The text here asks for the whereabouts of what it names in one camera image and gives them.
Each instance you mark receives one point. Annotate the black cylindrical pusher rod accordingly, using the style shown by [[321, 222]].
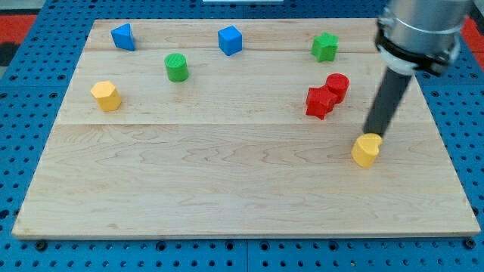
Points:
[[389, 95]]

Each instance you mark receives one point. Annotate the red star block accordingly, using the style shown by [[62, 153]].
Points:
[[320, 101]]

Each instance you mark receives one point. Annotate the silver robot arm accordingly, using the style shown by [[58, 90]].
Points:
[[412, 36]]

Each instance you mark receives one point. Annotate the yellow heart block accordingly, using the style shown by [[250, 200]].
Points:
[[366, 149]]

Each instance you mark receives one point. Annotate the green star block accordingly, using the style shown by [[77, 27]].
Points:
[[324, 47]]

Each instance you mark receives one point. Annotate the red cylinder block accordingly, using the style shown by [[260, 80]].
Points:
[[337, 84]]

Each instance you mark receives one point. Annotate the blue cube block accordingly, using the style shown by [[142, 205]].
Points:
[[230, 40]]

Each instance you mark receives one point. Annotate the green cylinder block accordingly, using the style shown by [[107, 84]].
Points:
[[176, 67]]

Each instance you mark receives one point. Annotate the wooden board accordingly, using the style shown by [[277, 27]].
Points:
[[230, 152]]

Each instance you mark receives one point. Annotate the blue triangle block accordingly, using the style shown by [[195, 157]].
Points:
[[123, 38]]

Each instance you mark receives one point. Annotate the yellow hexagon block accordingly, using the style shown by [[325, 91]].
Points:
[[106, 96]]

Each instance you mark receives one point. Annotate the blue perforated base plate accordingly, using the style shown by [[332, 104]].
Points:
[[41, 42]]

